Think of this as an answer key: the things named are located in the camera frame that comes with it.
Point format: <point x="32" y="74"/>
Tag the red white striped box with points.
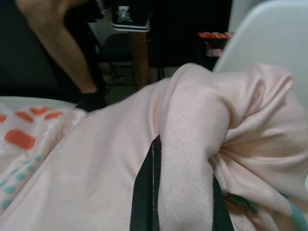
<point x="214" y="43"/>

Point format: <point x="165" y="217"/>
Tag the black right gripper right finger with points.
<point x="222" y="207"/>

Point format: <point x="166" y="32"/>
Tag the person's bare leg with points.
<point x="140" y="60"/>

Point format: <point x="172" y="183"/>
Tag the black shorts with white stripes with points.
<point x="131" y="14"/>

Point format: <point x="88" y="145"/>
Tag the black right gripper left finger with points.
<point x="143" y="192"/>

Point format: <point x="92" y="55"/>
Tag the pink patterned pillow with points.
<point x="101" y="168"/>

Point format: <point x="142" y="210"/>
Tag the person's leg with black sock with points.
<point x="62" y="48"/>

